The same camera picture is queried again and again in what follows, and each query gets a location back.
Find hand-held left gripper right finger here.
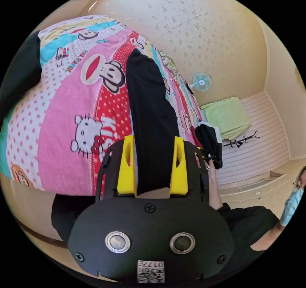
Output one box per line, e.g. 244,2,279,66
169,136,189,195

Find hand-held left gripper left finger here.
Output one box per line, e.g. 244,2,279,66
117,135,138,196

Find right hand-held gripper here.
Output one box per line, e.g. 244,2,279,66
194,123,223,170

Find black pants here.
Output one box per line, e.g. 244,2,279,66
125,48,180,197

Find person's left forearm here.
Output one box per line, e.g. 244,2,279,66
250,220,287,251

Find person's right forearm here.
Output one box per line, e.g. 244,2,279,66
207,172,224,210

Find person's right hand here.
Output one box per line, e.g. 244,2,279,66
203,158,217,175

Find black coat rack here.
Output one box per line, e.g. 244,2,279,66
223,130,260,149

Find green cloth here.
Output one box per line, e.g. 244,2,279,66
200,97,252,141

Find light blue standing fan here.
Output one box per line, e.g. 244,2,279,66
188,72,213,93

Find person's body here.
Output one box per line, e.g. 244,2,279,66
51,165,306,278

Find bed with cartoon printed sheet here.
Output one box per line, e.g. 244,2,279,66
0,14,204,197

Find pile of clothes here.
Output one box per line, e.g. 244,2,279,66
0,30,43,127

